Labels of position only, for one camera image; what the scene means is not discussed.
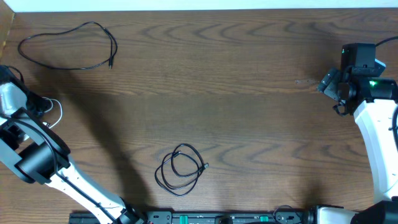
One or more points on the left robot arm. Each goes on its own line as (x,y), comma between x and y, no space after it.
(35,154)

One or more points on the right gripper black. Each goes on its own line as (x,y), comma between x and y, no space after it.
(331,83)

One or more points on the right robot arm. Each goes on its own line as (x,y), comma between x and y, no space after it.
(360,91)

